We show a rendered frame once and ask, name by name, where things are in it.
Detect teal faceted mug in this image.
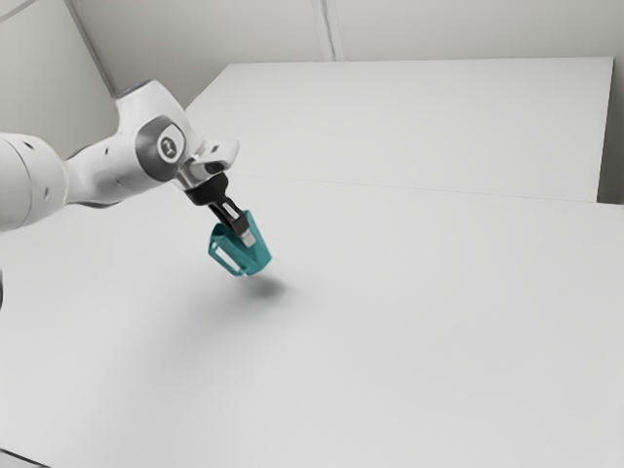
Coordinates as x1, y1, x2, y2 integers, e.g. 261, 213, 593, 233
206, 208, 272, 280

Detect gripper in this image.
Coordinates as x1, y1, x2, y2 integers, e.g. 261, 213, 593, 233
183, 173, 256, 247

